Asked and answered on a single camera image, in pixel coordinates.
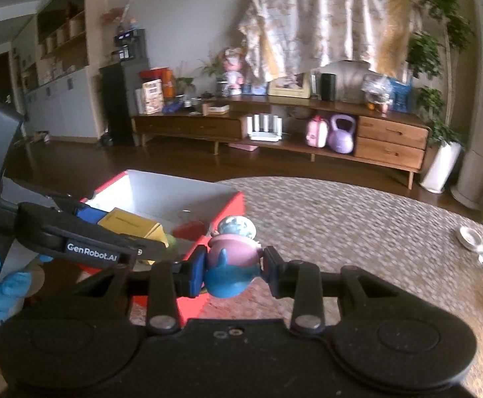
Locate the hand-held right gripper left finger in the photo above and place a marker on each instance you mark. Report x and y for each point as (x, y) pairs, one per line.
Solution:
(198, 271)

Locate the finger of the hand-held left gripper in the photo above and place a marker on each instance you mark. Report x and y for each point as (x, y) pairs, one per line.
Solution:
(50, 232)
(89, 215)

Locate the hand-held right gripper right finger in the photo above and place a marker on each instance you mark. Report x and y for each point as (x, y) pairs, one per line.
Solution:
(271, 273)

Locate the small yellow box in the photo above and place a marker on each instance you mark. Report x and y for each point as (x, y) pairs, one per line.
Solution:
(129, 224)

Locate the red cardboard box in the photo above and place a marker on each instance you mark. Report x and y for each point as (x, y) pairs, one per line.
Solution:
(229, 215)

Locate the black cabinet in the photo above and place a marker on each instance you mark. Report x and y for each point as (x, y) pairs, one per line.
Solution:
(119, 103)

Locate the pink flat box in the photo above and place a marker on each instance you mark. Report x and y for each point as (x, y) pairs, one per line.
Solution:
(243, 146)

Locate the brown and white snack bag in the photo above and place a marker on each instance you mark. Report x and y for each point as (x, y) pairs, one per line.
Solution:
(152, 97)

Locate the blue cloth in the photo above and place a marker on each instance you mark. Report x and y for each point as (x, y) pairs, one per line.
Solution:
(171, 107)

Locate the white router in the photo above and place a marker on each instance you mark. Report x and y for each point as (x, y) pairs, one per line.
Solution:
(265, 134)

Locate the pink toy suitcase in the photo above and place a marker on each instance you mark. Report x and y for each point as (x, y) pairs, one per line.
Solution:
(317, 132)

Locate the purple kettlebell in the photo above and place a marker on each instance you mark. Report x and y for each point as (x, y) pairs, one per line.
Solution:
(342, 137)

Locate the red and orange box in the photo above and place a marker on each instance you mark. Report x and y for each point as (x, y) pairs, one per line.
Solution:
(162, 76)

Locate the small grassy potted plant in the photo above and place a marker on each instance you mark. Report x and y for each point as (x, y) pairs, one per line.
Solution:
(183, 85)

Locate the white and brown small box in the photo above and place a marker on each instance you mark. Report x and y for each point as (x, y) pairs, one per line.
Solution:
(215, 109)

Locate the black water dispenser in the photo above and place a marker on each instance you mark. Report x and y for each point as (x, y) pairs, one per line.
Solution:
(129, 43)

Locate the dried flower stems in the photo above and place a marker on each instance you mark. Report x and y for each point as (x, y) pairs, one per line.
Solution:
(119, 12)

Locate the wooden media cabinet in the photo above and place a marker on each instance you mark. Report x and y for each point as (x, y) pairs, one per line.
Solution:
(390, 132)

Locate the small leafy potted plant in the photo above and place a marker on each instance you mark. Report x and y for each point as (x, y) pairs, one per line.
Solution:
(214, 70)

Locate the black cylinder speaker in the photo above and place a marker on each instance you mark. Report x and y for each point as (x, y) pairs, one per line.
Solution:
(328, 87)

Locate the white planter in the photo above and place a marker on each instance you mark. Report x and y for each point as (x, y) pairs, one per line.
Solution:
(440, 168)

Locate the white small dish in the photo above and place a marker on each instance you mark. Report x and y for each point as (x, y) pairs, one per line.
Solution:
(469, 238)

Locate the pink doll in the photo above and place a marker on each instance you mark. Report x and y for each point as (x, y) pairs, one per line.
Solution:
(233, 68)

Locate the clear plastic bag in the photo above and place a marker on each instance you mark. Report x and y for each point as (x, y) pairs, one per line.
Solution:
(376, 89)

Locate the blue packet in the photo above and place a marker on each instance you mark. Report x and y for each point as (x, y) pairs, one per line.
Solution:
(401, 91)

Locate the floral draped cloth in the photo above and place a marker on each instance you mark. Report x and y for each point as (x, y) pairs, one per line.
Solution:
(328, 16)

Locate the tall green houseplant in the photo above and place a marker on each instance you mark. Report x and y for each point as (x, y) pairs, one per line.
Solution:
(424, 54)

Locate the white wall shelf unit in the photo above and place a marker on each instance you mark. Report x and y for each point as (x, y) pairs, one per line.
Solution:
(59, 91)

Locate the cream picture frame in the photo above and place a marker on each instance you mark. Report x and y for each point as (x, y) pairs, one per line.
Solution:
(289, 89)

